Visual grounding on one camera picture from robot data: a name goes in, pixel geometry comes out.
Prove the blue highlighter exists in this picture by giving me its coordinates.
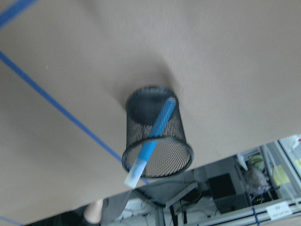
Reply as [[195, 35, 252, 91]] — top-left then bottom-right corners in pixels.
[[124, 97, 176, 188]]

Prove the near black mesh cup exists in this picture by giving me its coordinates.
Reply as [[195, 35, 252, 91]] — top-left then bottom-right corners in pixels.
[[122, 86, 193, 178]]

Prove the seated person in black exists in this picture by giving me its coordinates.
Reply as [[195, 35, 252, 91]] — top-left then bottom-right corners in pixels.
[[83, 199, 103, 225]]

